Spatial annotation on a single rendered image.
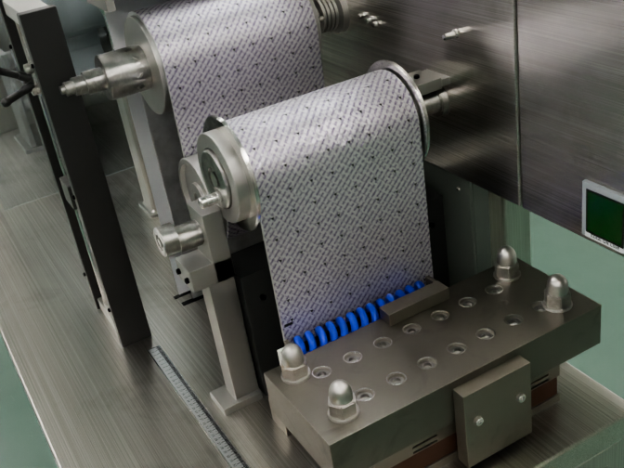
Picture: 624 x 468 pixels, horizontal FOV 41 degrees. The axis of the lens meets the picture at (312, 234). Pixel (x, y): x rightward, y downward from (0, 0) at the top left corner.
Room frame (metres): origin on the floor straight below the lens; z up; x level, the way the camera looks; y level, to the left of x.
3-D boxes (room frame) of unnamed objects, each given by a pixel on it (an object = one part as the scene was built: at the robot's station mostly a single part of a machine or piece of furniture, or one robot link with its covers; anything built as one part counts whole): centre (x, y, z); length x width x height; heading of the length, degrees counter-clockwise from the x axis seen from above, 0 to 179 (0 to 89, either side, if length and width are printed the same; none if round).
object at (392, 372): (0.84, -0.13, 1.00); 0.40 x 0.16 x 0.06; 115
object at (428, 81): (1.06, -0.18, 1.28); 0.06 x 0.05 x 0.02; 115
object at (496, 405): (0.77, -0.18, 0.96); 0.10 x 0.03 x 0.11; 115
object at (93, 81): (1.13, 0.28, 1.33); 0.06 x 0.03 x 0.03; 115
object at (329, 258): (0.94, -0.05, 1.11); 0.23 x 0.01 x 0.18; 115
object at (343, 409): (0.74, 0.00, 1.05); 0.04 x 0.04 x 0.04
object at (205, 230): (0.95, 0.15, 1.05); 0.06 x 0.05 x 0.31; 115
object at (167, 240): (0.94, 0.18, 1.18); 0.04 x 0.02 x 0.04; 25
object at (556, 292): (0.87, -0.29, 1.05); 0.04 x 0.04 x 0.04
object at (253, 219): (0.94, 0.09, 1.25); 0.15 x 0.01 x 0.15; 25
